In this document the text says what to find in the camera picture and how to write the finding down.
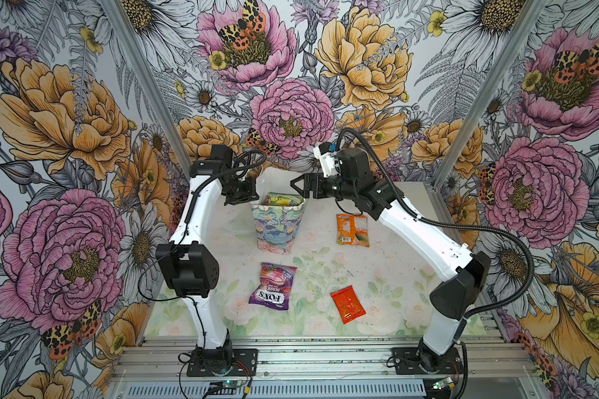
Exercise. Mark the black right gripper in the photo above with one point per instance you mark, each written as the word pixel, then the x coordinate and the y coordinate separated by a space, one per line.
pixel 310 179

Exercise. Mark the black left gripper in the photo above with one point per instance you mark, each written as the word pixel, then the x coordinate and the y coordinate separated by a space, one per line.
pixel 249 194

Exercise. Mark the floral paper gift bag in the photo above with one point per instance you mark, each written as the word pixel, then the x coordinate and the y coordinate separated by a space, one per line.
pixel 276 227

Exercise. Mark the orange snack packet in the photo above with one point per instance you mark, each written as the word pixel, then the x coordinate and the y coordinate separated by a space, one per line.
pixel 352 230

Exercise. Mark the purple Fox's bag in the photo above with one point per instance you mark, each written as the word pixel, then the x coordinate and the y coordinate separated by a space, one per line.
pixel 274 291

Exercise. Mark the green Fox's candy bag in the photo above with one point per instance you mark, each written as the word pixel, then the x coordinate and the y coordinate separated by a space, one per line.
pixel 283 200

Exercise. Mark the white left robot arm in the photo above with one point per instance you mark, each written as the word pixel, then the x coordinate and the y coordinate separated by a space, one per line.
pixel 187 264

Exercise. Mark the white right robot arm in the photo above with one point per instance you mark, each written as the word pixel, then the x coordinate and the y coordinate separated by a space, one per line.
pixel 462 273

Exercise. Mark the red sauce sachet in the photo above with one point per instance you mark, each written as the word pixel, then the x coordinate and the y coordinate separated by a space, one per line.
pixel 347 304

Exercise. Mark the green circuit board left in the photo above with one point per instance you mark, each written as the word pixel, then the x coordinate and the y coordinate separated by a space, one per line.
pixel 231 385

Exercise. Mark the green circuit board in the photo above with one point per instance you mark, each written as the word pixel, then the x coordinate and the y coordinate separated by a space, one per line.
pixel 231 385
pixel 440 384

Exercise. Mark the green circuit board right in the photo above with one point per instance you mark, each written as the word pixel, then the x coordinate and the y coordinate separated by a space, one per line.
pixel 440 384

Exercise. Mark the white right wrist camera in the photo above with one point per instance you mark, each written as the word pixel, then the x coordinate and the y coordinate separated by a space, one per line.
pixel 328 159

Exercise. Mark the left aluminium corner post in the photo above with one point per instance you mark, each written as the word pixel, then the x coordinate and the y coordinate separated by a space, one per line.
pixel 134 54

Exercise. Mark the aluminium corner post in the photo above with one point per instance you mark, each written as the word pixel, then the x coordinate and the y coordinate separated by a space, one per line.
pixel 521 30
pixel 134 54

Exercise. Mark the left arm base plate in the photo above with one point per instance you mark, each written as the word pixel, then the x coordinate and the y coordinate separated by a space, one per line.
pixel 241 362

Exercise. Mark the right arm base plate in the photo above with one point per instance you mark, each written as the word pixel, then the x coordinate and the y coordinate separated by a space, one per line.
pixel 416 361

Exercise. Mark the right aluminium corner post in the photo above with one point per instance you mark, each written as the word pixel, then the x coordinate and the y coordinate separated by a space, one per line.
pixel 521 30

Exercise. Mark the aluminium rail frame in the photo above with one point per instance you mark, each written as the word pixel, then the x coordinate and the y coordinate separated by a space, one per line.
pixel 326 367

